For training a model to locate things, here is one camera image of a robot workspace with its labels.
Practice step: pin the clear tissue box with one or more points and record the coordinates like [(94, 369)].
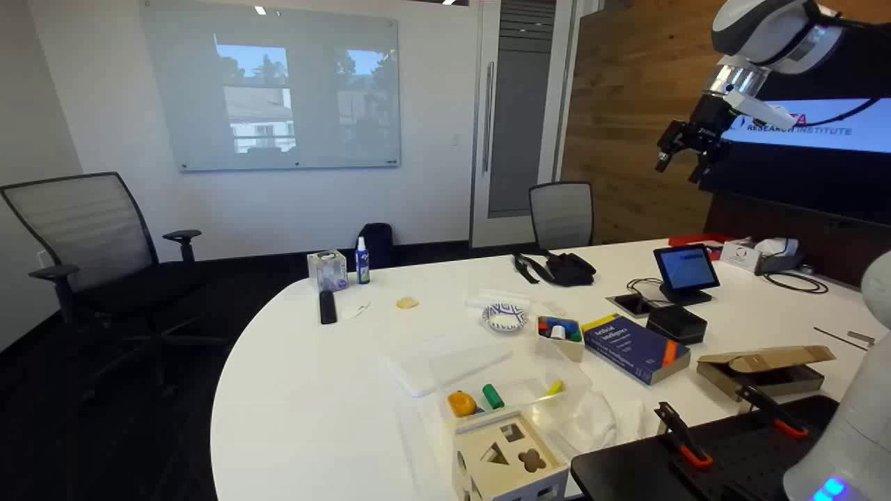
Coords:
[(328, 271)]

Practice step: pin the blue cardboard box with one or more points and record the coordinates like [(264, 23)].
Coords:
[(635, 351)]

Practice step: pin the black bag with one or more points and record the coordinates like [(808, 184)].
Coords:
[(376, 244)]

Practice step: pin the clear plastic lid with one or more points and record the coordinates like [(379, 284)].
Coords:
[(447, 367)]

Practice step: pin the black phone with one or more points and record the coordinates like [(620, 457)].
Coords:
[(631, 301)]

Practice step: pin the black mesh office chair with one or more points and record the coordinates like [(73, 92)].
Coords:
[(94, 240)]

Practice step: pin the clear plastic bag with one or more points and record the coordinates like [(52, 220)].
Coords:
[(601, 418)]

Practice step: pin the open cardboard box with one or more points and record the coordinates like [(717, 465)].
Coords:
[(768, 367)]

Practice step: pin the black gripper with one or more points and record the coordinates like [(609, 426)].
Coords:
[(697, 130)]

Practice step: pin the wall television screen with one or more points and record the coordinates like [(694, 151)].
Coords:
[(816, 149)]

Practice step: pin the white door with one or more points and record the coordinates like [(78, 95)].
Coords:
[(518, 112)]

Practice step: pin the blue spray bottle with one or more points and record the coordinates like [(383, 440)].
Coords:
[(364, 265)]

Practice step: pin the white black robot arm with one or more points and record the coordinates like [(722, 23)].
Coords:
[(770, 33)]

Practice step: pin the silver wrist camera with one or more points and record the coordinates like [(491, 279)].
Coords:
[(755, 92)]

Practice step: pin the red flat item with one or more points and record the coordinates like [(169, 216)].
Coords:
[(694, 240)]

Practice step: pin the clear plastic box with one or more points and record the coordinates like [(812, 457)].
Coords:
[(518, 380)]

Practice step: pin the grey office chair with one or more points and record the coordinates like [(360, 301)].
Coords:
[(562, 213)]

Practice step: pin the black mounting plate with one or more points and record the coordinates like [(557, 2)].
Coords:
[(631, 474)]

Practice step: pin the yellow wooden block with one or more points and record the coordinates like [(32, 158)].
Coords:
[(555, 387)]

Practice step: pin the small yellow disc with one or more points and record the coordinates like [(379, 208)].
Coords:
[(408, 301)]

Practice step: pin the black remote control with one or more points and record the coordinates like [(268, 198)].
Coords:
[(328, 307)]

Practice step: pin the white grey device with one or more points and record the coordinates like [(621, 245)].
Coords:
[(777, 254)]

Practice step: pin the wooden shape sorter box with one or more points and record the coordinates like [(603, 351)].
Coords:
[(509, 460)]

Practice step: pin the small black box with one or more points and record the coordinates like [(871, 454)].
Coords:
[(677, 323)]

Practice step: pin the glass whiteboard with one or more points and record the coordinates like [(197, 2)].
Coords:
[(268, 84)]

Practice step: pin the green cylinder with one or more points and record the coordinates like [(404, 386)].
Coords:
[(491, 396)]

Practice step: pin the black tablet on stand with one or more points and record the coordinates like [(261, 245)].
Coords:
[(685, 271)]

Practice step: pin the small clear block tub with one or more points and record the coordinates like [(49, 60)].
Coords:
[(562, 347)]

